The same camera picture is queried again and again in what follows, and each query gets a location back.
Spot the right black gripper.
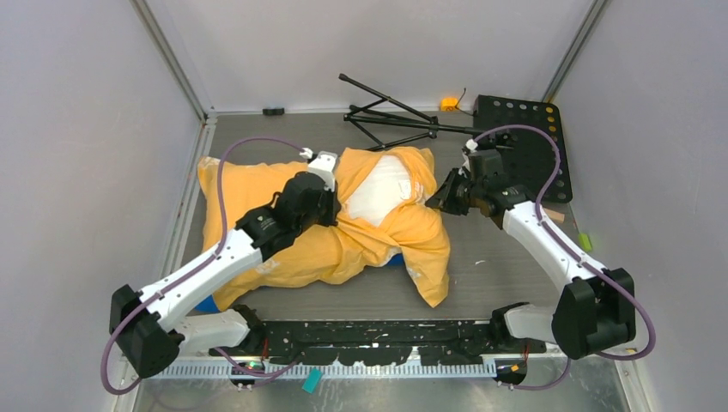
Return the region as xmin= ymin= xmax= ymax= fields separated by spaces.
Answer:
xmin=428 ymin=167 xmax=485 ymax=216

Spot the white pillow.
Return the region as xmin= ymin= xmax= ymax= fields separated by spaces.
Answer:
xmin=346 ymin=155 xmax=413 ymax=227

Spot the yellow printed pillowcase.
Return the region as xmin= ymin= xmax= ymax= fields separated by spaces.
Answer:
xmin=197 ymin=147 xmax=451 ymax=311

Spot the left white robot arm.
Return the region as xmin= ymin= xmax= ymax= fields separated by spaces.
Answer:
xmin=109 ymin=168 xmax=341 ymax=379

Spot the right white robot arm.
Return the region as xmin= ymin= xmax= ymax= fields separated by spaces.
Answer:
xmin=426 ymin=149 xmax=636 ymax=360

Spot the black folded tripod stand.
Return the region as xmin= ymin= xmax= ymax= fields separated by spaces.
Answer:
xmin=337 ymin=73 xmax=485 ymax=151

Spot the black perforated metal plate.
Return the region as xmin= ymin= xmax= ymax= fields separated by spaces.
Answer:
xmin=473 ymin=94 xmax=573 ymax=203

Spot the orange tape roll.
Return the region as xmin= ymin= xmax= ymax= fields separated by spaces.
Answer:
xmin=440 ymin=97 xmax=459 ymax=112

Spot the wooden block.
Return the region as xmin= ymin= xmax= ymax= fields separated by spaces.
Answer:
xmin=543 ymin=208 xmax=566 ymax=224

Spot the blue cloth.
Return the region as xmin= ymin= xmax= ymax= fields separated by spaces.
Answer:
xmin=194 ymin=253 xmax=404 ymax=313

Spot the green block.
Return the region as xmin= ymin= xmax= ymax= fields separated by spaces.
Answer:
xmin=578 ymin=233 xmax=593 ymax=252

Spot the teal tape piece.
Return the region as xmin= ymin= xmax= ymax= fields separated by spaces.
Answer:
xmin=301 ymin=367 xmax=324 ymax=394

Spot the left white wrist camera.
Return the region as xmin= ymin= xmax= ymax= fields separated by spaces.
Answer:
xmin=300 ymin=148 xmax=338 ymax=192

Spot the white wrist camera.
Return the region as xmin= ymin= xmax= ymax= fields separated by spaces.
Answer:
xmin=462 ymin=138 xmax=478 ymax=172
xmin=300 ymin=148 xmax=338 ymax=192

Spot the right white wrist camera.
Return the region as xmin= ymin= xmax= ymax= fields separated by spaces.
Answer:
xmin=462 ymin=138 xmax=478 ymax=172

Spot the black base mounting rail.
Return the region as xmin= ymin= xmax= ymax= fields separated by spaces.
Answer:
xmin=223 ymin=319 xmax=547 ymax=367

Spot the white slotted cable duct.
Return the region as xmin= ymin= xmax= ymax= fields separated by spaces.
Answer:
xmin=153 ymin=359 xmax=497 ymax=379

